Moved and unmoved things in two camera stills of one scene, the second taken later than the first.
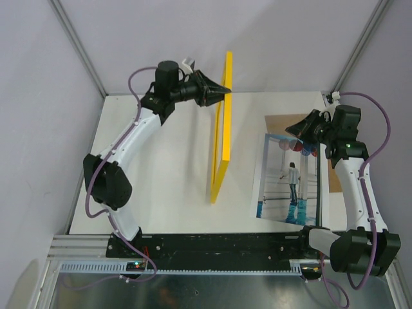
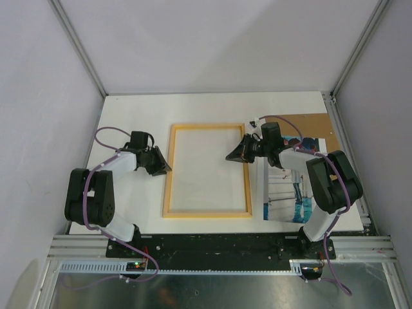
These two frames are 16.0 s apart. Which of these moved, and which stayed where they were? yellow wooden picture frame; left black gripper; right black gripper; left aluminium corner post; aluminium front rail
Moved: right black gripper; left black gripper; yellow wooden picture frame
Stayed: aluminium front rail; left aluminium corner post
